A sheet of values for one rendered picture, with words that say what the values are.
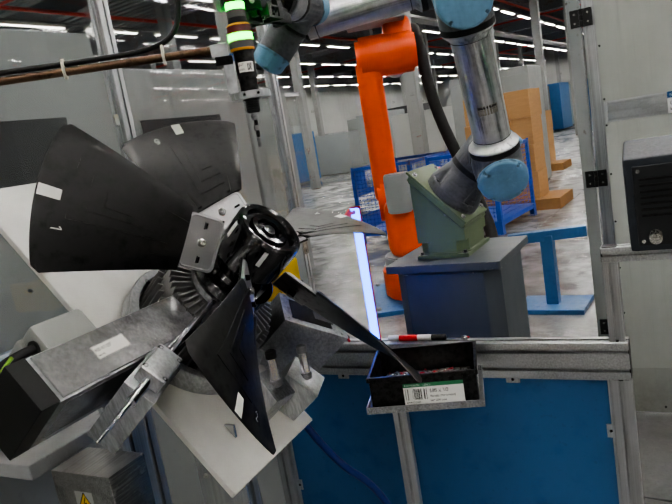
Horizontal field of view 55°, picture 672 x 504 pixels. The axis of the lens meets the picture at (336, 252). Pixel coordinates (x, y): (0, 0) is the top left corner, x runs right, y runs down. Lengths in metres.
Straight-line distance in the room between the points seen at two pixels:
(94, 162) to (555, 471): 1.15
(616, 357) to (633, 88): 1.54
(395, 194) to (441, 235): 3.14
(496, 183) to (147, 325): 0.86
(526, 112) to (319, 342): 7.84
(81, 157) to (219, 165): 0.30
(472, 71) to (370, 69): 3.66
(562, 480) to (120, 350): 1.02
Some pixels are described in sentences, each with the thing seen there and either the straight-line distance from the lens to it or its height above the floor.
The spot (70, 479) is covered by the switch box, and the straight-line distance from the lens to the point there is 1.33.
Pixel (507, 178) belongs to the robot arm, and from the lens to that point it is 1.52.
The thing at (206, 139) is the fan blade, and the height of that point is 1.39.
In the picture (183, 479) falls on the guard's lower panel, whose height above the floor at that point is 0.43.
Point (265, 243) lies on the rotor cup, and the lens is 1.02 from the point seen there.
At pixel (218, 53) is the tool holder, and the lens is 1.16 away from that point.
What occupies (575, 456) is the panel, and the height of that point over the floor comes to 0.59.
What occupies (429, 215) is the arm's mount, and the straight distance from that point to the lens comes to 1.69.
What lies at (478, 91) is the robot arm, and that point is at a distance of 1.45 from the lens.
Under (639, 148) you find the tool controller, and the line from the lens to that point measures 1.32.
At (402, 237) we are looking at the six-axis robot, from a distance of 4.92.
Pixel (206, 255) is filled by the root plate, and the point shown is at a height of 1.20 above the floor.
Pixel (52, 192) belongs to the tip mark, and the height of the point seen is 1.34.
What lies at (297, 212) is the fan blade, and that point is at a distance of 1.39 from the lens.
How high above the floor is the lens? 1.35
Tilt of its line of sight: 10 degrees down
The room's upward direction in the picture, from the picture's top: 10 degrees counter-clockwise
